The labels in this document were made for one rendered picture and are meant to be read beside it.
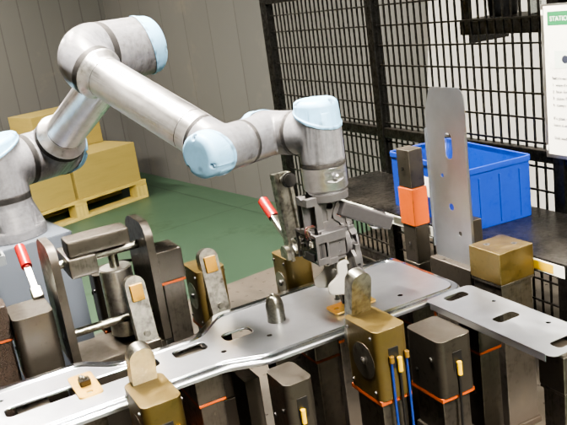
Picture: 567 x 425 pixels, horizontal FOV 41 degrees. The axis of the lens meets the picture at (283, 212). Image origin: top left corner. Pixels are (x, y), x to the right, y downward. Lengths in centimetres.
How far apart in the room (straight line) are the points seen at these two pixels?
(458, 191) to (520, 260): 17
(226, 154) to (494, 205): 64
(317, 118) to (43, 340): 60
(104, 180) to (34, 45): 175
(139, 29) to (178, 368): 66
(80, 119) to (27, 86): 607
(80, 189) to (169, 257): 514
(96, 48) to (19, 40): 634
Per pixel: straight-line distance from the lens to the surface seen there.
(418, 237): 165
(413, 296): 137
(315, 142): 122
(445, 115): 144
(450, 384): 129
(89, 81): 139
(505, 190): 162
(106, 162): 667
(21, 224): 177
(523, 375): 150
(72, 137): 174
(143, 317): 138
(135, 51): 150
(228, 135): 120
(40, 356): 139
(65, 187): 647
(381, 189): 197
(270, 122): 127
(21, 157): 178
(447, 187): 148
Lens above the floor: 154
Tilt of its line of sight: 16 degrees down
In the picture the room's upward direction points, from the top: 8 degrees counter-clockwise
